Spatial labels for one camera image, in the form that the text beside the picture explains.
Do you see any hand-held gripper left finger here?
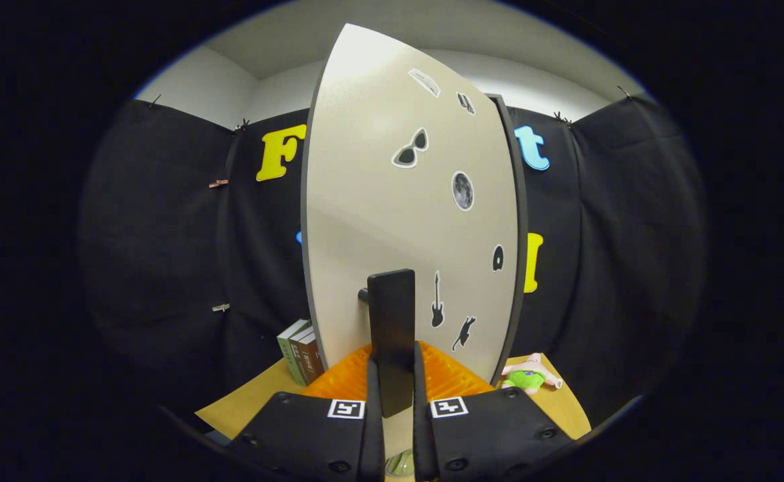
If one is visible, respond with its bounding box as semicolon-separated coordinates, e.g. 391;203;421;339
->
226;343;387;482

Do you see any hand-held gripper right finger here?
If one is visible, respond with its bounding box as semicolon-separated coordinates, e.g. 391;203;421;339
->
412;340;574;482

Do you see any pale green cup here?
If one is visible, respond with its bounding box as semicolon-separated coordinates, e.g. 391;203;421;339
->
385;450;416;477

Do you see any black door handle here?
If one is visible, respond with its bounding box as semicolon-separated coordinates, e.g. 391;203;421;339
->
358;268;416;419

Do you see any brown book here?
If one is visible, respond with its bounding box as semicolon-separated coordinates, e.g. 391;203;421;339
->
297;333;327;384

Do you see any thin dark book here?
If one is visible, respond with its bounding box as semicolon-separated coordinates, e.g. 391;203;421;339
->
289;327;317;386

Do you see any green book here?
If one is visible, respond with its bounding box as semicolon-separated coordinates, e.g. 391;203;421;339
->
277;319;312;387

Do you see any pink and green plush toy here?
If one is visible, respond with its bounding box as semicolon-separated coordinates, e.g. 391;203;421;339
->
501;353;564;396

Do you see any grey cabinet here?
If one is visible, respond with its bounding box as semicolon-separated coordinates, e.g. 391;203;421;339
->
489;94;530;389

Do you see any black backdrop cloth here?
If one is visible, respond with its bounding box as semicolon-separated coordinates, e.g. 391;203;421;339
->
77;94;708;429

